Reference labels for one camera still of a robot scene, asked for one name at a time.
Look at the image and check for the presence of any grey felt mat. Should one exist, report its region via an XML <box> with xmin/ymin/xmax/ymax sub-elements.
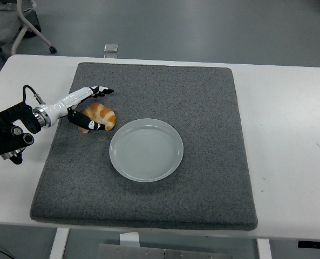
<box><xmin>29</xmin><ymin>62</ymin><xmax>258</xmax><ymax>231</ymax></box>

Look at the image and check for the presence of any black table control panel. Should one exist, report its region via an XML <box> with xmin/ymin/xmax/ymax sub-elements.
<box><xmin>297</xmin><ymin>240</ymin><xmax>320</xmax><ymax>249</ymax></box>

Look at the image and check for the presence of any white table leg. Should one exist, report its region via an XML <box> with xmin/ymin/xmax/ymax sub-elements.
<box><xmin>256</xmin><ymin>238</ymin><xmax>273</xmax><ymax>259</ymax></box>
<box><xmin>49</xmin><ymin>228</ymin><xmax>70</xmax><ymax>259</ymax></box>

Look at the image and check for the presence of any grey office chair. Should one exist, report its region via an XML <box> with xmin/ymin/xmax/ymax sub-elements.
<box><xmin>0</xmin><ymin>0</ymin><xmax>57</xmax><ymax>62</ymax></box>

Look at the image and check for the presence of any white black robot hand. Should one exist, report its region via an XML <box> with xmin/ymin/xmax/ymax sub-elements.
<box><xmin>42</xmin><ymin>85</ymin><xmax>114</xmax><ymax>132</ymax></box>

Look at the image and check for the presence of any pale grey round plate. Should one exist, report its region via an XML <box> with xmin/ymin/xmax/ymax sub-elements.
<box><xmin>109</xmin><ymin>118</ymin><xmax>185</xmax><ymax>183</ymax></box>

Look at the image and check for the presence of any golden croissant bread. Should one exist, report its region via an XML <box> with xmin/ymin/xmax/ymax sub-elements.
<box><xmin>78</xmin><ymin>101</ymin><xmax>118</xmax><ymax>134</ymax></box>

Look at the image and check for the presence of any white paper label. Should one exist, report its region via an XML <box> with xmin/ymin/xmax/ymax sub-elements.
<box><xmin>119</xmin><ymin>231</ymin><xmax>141</xmax><ymax>247</ymax></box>

